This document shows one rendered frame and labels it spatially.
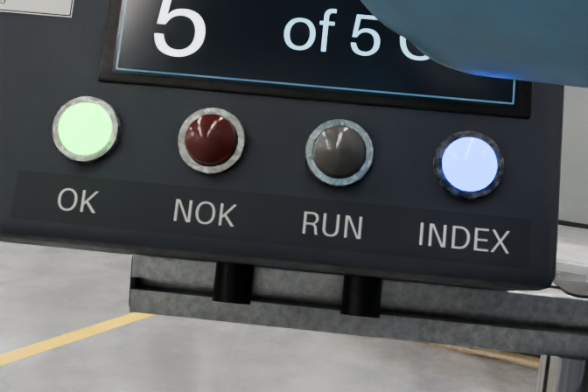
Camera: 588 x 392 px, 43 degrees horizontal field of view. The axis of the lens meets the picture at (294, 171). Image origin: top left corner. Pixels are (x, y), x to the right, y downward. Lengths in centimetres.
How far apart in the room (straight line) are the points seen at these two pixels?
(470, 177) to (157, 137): 12
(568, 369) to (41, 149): 26
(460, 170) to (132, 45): 14
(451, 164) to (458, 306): 10
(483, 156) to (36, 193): 17
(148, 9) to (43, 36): 4
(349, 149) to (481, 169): 5
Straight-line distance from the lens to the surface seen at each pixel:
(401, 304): 36
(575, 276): 362
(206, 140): 29
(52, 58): 32
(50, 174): 31
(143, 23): 31
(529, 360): 363
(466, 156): 29
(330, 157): 29
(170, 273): 37
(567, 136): 799
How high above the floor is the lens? 114
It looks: 6 degrees down
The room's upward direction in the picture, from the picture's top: 5 degrees clockwise
